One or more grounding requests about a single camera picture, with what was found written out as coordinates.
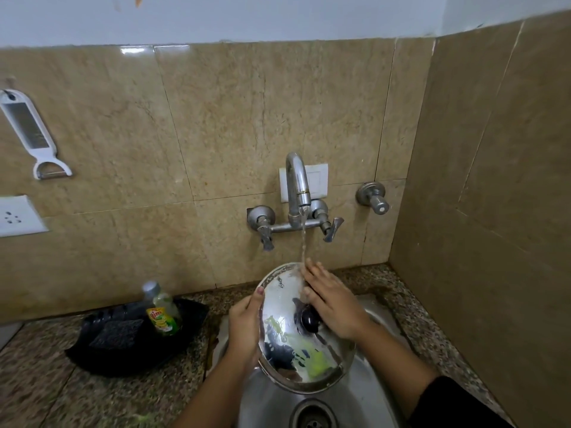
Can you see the person's right thumb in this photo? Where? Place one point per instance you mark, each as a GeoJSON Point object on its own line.
{"type": "Point", "coordinates": [311, 298]}

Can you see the steel lid with black knob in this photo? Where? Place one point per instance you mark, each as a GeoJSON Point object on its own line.
{"type": "Point", "coordinates": [283, 316]}

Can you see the steel sink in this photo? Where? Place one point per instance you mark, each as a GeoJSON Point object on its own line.
{"type": "Point", "coordinates": [267, 407]}

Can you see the person's left thumb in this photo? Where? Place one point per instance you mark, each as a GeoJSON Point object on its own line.
{"type": "Point", "coordinates": [260, 298]}

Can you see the person's left hand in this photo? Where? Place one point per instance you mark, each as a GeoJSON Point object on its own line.
{"type": "Point", "coordinates": [243, 325]}

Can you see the steel wall valve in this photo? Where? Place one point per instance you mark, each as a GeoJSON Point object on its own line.
{"type": "Point", "coordinates": [374, 198]}

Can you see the sink drain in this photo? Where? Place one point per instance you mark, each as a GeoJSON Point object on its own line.
{"type": "Point", "coordinates": [313, 416]}

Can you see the white wall socket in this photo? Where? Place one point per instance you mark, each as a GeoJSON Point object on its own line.
{"type": "Point", "coordinates": [18, 216]}

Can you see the white grater with peeler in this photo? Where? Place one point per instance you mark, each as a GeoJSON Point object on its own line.
{"type": "Point", "coordinates": [42, 149]}

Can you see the dish soap bottle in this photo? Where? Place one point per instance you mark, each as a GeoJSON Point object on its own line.
{"type": "Point", "coordinates": [166, 314]}

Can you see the black scrub sponge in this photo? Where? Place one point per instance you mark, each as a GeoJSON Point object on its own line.
{"type": "Point", "coordinates": [117, 334]}

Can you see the black plastic tray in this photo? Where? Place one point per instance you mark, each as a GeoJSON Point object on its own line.
{"type": "Point", "coordinates": [134, 356]}

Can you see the black sleeve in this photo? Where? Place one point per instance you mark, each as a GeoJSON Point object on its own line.
{"type": "Point", "coordinates": [455, 407]}

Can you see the steel wall faucet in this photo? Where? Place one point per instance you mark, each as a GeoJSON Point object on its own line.
{"type": "Point", "coordinates": [297, 182]}

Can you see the person's right hand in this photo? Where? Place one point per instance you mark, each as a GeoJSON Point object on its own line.
{"type": "Point", "coordinates": [337, 309]}

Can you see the person's right forearm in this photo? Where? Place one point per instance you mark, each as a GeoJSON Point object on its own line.
{"type": "Point", "coordinates": [392, 365]}

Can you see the person's left forearm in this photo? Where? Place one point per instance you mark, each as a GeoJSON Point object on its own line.
{"type": "Point", "coordinates": [214, 396]}

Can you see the white switch plate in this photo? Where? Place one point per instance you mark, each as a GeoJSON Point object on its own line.
{"type": "Point", "coordinates": [318, 178]}

